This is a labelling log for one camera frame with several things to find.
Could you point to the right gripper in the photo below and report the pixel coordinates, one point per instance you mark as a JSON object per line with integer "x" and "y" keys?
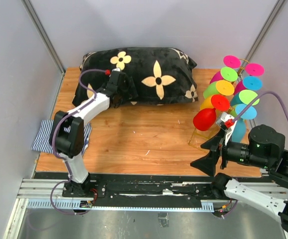
{"x": 207, "y": 162}

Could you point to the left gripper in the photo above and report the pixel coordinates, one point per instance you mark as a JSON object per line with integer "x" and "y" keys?
{"x": 130, "y": 93}

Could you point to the blue wine glass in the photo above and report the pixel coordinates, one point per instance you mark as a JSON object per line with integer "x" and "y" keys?
{"x": 241, "y": 128}

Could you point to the light green wine glass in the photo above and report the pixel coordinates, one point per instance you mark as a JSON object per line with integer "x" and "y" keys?
{"x": 232, "y": 111}

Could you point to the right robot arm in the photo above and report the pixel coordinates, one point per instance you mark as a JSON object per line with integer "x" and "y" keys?
{"x": 265, "y": 150}

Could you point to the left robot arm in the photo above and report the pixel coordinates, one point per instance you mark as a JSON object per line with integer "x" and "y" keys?
{"x": 67, "y": 133}

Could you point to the red wine glass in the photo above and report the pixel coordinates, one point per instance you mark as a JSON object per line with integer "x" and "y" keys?
{"x": 205, "y": 118}

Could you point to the pink base wine glass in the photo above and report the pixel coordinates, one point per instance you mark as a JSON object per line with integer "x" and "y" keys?
{"x": 232, "y": 61}

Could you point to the pink base rear glass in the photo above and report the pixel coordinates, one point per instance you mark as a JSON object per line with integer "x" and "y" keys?
{"x": 254, "y": 69}

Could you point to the black floral plush pillow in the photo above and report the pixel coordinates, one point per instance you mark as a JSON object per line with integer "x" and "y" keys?
{"x": 161, "y": 75}

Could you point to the teal glass green base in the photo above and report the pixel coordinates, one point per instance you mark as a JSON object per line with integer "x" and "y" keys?
{"x": 243, "y": 97}

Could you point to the green glass yellow base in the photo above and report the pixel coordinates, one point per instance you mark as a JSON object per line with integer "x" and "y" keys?
{"x": 221, "y": 87}

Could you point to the magenta glass green base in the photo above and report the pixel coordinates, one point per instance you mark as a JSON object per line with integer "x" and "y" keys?
{"x": 225, "y": 73}

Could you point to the magenta glass blue base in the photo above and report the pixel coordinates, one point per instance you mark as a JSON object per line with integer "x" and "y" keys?
{"x": 248, "y": 83}

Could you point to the blue white striped cloth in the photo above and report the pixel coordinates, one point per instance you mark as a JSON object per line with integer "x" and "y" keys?
{"x": 42, "y": 144}

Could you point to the gold wire glass rack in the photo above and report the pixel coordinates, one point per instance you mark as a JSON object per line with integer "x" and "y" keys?
{"x": 198, "y": 136}

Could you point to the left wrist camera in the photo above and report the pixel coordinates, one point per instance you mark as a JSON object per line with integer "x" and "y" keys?
{"x": 115, "y": 71}

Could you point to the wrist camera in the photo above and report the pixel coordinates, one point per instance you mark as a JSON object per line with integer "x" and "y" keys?
{"x": 227, "y": 124}
{"x": 115, "y": 71}

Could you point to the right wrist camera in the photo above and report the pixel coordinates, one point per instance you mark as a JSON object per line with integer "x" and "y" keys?
{"x": 227, "y": 124}

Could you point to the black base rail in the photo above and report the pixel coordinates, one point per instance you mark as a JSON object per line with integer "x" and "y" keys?
{"x": 123, "y": 192}

